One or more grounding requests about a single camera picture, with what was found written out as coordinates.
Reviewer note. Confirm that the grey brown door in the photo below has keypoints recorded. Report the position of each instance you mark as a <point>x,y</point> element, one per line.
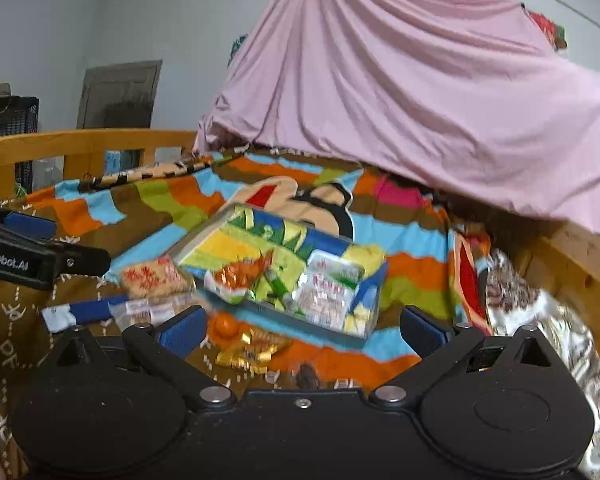
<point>120,95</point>

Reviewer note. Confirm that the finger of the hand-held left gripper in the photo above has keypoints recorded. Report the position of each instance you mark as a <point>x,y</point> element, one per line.
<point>87,260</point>
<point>30,225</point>

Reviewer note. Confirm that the teal cloth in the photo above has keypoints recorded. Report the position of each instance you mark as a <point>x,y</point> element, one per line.
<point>237,50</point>

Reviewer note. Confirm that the metal tray with cartoon lining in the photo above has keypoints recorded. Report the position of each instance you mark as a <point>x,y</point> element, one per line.
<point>240,245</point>

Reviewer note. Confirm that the red green cloth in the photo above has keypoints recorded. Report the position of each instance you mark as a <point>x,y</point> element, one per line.
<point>547,30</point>

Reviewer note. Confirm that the long clear pastry packet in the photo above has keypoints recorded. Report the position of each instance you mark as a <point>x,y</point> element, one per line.
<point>145,310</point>

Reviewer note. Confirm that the black plastic crate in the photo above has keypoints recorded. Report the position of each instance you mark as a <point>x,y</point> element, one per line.
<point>10,117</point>

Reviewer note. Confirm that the white green snack packet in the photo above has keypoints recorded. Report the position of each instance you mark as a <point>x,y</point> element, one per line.
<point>325,290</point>

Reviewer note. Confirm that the gold packet with dark character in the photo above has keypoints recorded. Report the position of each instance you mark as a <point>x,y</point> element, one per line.
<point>245,359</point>

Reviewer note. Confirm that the colourful printed blanket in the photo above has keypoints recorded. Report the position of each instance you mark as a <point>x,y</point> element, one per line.
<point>155,200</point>

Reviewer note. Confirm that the floral quilt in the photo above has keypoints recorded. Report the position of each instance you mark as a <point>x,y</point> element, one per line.
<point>555,330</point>

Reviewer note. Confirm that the orange clear snack packet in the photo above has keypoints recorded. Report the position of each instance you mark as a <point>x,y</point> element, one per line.
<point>235,275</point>

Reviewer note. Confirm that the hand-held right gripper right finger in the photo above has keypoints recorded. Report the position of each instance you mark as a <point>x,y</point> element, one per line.
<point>422,332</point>

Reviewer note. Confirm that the pink bedsheet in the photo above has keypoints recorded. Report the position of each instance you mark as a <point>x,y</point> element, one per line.
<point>405,85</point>

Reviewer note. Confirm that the light blue carton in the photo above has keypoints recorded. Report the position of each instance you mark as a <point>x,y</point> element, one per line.
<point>114,162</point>

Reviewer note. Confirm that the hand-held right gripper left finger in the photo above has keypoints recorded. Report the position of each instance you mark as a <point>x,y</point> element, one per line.
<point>182,332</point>

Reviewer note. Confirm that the blue white sachet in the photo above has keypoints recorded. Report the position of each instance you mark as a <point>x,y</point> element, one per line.
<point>90,310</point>

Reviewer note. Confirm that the dark red candy packet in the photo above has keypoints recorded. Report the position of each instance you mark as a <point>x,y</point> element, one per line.
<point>308,377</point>

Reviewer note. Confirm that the rice cracker packet red print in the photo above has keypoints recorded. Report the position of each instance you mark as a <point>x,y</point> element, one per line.
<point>155,275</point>

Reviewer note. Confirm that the brown hat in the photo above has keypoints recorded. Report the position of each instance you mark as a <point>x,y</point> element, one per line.
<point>1,91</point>

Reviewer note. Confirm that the small gold snack packet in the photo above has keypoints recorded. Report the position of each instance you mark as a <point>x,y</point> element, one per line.
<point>267,341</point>

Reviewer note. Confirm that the green striped snack packet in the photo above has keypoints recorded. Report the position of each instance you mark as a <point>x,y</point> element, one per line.
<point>277,287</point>

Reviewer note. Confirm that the leopard print cloth strip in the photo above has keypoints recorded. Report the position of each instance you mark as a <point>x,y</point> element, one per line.
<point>145,172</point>

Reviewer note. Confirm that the wooden bed rail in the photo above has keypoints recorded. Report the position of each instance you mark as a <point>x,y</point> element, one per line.
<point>80,139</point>

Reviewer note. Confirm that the wooden bed board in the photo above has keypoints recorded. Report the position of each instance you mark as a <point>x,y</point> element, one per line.
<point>580,270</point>

